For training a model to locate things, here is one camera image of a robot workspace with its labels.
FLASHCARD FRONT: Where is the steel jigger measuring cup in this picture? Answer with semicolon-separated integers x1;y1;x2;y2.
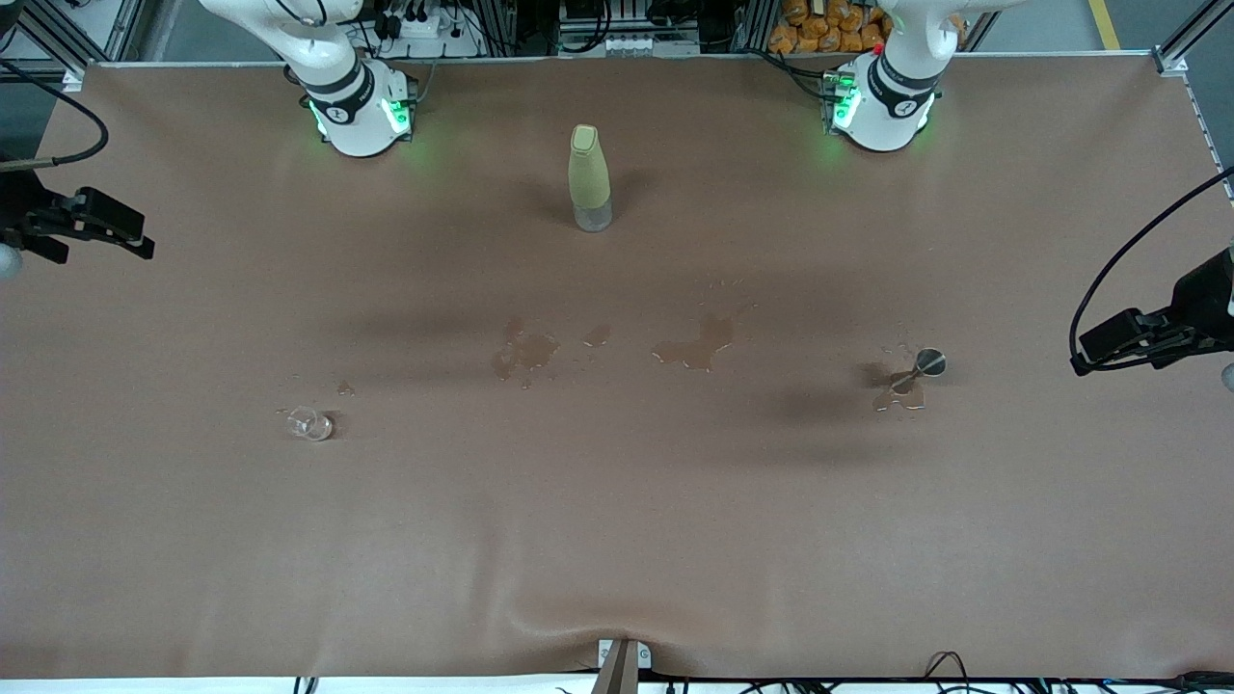
887;347;949;398

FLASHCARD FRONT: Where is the clear glass cup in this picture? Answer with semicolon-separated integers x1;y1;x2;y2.
285;405;335;443

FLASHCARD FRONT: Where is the white power strip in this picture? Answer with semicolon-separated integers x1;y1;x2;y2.
371;0;483;59

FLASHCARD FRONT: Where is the orange snack packet pile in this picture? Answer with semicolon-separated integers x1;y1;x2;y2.
768;0;893;54

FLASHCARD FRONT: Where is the yellow-green drink bottle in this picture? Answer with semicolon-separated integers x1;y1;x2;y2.
568;123;614;233

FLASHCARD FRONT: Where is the brown table mat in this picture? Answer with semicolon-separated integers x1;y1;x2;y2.
0;53;1234;681

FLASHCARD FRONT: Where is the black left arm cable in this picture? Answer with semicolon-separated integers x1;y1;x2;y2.
1068;166;1234;375

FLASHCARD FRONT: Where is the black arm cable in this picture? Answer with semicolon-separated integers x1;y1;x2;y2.
0;58;109;174
1068;166;1234;375

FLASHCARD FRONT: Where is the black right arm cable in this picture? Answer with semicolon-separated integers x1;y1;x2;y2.
0;58;109;174

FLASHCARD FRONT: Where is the aluminium frame post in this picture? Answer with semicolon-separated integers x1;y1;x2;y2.
1152;0;1234;76
0;0;146;88

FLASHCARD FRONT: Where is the grey metal mount bracket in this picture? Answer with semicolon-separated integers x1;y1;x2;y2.
590;638;654;694

